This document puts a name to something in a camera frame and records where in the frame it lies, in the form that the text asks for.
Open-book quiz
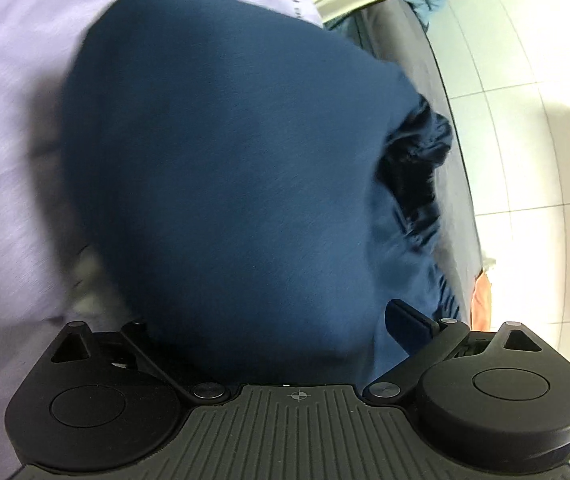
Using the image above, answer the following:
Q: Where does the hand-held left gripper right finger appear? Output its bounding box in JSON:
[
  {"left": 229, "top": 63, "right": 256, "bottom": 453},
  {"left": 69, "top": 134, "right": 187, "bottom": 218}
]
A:
[{"left": 362, "top": 299, "right": 540, "bottom": 404}]

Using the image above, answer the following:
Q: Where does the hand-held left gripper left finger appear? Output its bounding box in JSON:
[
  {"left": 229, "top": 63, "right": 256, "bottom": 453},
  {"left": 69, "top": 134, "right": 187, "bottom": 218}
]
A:
[{"left": 51, "top": 320, "right": 232, "bottom": 404}]

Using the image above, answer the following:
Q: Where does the navy blue jacket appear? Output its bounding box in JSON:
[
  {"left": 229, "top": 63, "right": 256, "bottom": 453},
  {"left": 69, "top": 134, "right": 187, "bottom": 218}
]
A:
[{"left": 60, "top": 0, "right": 466, "bottom": 387}]

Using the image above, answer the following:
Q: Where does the orange cloth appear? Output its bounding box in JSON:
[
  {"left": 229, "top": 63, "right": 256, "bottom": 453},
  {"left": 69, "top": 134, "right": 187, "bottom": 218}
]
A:
[{"left": 471, "top": 269, "right": 494, "bottom": 332}]

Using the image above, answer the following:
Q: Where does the grey mattress edge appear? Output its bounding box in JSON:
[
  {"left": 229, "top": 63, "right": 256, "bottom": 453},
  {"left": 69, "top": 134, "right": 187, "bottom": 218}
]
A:
[{"left": 325, "top": 0, "right": 486, "bottom": 323}]

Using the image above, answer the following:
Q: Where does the lavender floral blanket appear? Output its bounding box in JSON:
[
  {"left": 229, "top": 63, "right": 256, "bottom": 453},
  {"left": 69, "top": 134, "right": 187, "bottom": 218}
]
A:
[{"left": 0, "top": 0, "right": 326, "bottom": 476}]

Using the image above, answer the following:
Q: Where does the light blue cloth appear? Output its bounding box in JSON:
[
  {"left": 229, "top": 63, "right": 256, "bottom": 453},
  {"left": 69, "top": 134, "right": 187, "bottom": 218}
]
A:
[{"left": 401, "top": 0, "right": 450, "bottom": 29}]

